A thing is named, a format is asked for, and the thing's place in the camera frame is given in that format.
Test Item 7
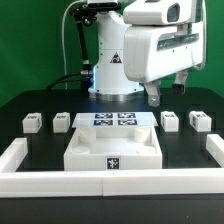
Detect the white U-shaped fence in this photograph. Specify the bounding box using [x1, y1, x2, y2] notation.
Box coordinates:
[0, 138, 224, 198]

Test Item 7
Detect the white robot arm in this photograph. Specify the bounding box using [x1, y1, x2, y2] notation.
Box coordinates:
[87, 0, 207, 107]

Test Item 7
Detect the white cable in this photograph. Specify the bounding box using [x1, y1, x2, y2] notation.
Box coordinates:
[61, 0, 84, 90]

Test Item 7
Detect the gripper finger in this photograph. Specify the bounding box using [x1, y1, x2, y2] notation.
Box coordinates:
[144, 80, 160, 106]
[172, 70, 188, 94]

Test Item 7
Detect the white square table top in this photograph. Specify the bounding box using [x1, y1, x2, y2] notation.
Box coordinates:
[64, 126, 163, 171]

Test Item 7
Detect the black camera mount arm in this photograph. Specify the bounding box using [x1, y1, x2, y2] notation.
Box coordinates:
[69, 3, 97, 77]

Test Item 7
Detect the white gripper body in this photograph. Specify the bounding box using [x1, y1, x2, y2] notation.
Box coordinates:
[123, 22, 203, 83]

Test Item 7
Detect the white marker sheet with tags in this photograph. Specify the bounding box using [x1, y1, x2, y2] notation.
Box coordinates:
[72, 112, 158, 128]

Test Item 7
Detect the black cable bundle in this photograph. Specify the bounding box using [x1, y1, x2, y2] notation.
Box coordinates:
[45, 73, 93, 91]

